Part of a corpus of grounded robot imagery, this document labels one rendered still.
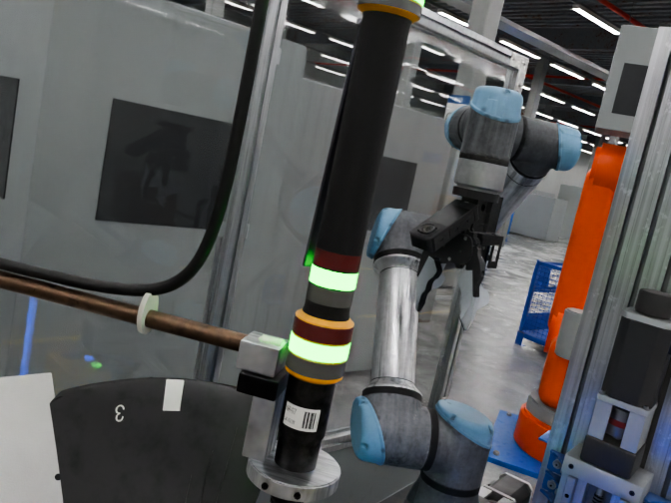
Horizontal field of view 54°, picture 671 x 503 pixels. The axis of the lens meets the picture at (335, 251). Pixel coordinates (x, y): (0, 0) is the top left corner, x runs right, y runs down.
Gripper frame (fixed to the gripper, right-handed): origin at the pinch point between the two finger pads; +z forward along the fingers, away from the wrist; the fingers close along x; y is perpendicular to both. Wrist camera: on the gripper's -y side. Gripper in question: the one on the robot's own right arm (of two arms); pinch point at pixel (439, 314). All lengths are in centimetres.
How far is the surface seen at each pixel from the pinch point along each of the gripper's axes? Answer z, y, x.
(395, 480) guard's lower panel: 67, 64, 45
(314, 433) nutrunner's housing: -2, -51, -27
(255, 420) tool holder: -1, -54, -23
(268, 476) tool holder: 2, -54, -26
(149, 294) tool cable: -8, -59, -14
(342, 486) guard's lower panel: 64, 41, 46
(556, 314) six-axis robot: 55, 332, 135
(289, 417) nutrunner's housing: -2, -52, -25
